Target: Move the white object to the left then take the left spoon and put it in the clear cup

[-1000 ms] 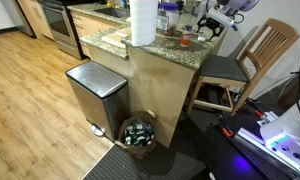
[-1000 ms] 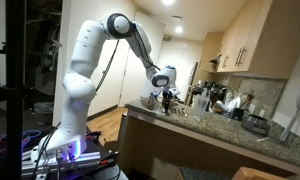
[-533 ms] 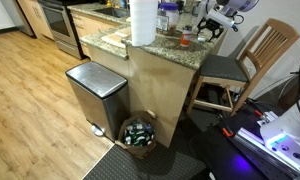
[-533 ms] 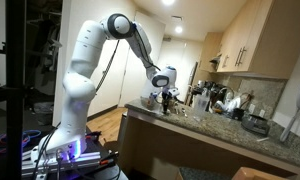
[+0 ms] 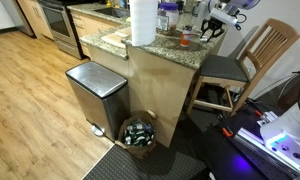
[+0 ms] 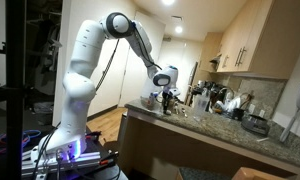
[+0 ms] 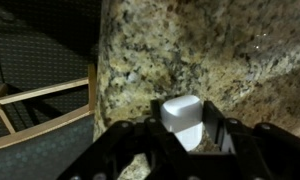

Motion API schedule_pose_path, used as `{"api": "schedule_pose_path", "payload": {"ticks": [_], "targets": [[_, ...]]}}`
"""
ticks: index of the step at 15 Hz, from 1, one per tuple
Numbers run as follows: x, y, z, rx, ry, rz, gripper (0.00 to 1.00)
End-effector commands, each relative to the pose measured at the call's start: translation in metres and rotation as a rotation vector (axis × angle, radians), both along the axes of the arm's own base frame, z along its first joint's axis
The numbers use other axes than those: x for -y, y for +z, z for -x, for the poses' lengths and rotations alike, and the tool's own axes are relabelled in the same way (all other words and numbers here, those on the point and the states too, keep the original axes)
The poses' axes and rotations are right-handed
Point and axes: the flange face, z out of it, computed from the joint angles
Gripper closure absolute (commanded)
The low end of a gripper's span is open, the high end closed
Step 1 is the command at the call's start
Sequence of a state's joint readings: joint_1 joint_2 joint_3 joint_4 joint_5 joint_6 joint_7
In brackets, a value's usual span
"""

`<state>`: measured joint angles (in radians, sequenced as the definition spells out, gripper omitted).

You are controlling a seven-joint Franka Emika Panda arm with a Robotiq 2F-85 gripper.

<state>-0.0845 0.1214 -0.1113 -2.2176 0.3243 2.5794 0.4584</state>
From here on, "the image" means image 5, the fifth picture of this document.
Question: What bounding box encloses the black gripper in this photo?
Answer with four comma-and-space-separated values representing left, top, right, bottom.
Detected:
199, 17, 226, 43

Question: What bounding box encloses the clear plastic cup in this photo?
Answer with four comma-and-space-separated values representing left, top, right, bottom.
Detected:
193, 0, 211, 32

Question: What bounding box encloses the orange label pill bottle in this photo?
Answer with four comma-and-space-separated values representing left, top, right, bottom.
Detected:
179, 25, 193, 48

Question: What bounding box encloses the wooden chair with grey seat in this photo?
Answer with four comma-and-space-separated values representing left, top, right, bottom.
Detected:
186, 18, 300, 117

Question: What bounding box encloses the plastic jar with purple lid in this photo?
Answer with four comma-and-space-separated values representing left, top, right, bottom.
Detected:
157, 2, 180, 36

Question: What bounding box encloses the white paper towel roll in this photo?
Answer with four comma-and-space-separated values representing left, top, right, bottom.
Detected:
129, 0, 159, 47

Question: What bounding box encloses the light wood counter cabinet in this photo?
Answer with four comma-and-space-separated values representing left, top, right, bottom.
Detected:
69, 3, 239, 149

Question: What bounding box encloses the light wooden cutting board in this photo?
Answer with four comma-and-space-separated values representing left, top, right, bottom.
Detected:
101, 26, 133, 49

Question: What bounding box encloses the kitchen sink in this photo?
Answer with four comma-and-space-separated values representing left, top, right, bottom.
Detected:
94, 7, 131, 19

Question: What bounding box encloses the orange clamp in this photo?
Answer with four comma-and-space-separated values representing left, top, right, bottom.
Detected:
222, 127, 234, 138

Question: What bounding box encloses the metal robot mounting plate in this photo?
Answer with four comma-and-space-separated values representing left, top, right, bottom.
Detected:
234, 111, 300, 180

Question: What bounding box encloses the brown paper bag of recyclables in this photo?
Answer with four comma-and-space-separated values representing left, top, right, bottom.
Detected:
115, 110, 158, 159

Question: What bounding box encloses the stainless steel trash can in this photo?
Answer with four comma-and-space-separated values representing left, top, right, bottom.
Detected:
65, 61, 131, 142

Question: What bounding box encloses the dark dotted floor mat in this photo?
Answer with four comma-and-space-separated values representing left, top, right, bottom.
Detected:
83, 108, 231, 180

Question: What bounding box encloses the stainless steel oven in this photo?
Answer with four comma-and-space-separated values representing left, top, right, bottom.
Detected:
38, 0, 84, 60

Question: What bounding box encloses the stainless steel refrigerator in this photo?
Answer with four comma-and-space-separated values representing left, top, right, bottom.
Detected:
0, 0, 36, 38

